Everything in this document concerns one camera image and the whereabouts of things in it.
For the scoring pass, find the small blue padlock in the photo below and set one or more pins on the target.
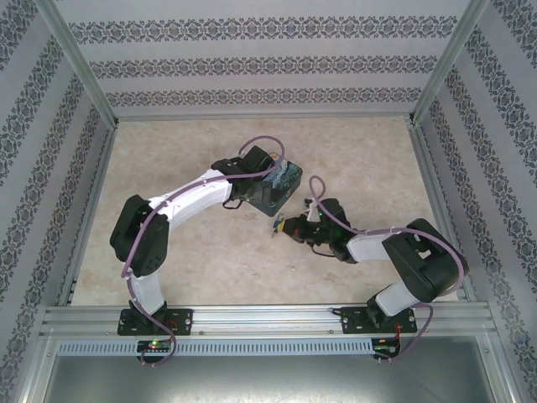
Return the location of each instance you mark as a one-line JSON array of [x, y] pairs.
[[279, 220]]

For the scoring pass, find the small key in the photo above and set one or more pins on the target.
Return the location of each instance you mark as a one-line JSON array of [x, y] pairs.
[[275, 233]]

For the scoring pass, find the starry night print tin box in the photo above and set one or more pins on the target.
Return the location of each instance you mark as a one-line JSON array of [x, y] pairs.
[[285, 180]]

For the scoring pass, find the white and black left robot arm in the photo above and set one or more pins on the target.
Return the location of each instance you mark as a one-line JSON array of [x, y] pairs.
[[197, 193]]

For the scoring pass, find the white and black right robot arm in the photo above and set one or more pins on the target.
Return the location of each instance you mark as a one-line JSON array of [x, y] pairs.
[[369, 247]]

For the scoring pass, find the right controller circuit board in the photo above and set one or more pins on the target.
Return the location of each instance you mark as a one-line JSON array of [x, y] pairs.
[[388, 348]]

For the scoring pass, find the controller circuit board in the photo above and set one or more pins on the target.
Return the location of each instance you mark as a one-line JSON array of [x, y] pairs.
[[388, 348], [155, 346]]

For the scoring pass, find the grey metal sheet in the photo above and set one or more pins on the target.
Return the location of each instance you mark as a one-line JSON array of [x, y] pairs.
[[268, 380]]

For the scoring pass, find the left controller circuit board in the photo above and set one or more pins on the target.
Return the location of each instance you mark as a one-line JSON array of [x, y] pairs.
[[155, 346]]

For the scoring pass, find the aluminium back rail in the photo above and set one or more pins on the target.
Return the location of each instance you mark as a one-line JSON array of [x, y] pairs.
[[264, 117]]

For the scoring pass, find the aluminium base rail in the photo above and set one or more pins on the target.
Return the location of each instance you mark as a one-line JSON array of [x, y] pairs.
[[268, 321]]

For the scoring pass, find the aluminium side rail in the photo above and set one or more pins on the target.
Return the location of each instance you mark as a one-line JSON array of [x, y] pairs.
[[436, 189], [90, 210]]

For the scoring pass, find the aluminium frame post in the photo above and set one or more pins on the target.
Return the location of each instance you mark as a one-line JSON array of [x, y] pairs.
[[75, 59], [451, 59]]

